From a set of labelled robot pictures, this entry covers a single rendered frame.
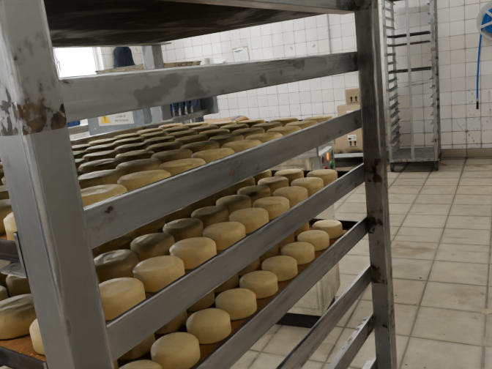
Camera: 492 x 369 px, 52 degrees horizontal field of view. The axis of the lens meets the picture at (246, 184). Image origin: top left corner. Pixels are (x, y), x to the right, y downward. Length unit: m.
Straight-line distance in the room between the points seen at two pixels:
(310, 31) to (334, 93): 0.81
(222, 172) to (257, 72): 0.12
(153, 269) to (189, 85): 0.18
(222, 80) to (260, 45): 6.21
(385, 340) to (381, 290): 0.10
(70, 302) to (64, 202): 0.06
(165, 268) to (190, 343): 0.09
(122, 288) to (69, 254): 0.15
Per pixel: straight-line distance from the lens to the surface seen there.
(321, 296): 2.39
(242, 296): 0.62
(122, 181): 0.47
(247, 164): 0.52
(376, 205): 0.85
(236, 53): 6.84
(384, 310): 0.92
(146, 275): 0.49
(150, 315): 0.43
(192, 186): 0.45
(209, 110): 2.88
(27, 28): 0.31
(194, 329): 0.57
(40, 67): 0.31
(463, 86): 6.11
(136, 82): 0.40
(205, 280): 0.48
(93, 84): 0.37
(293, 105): 6.57
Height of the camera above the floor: 1.24
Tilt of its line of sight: 13 degrees down
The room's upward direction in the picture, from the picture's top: 7 degrees counter-clockwise
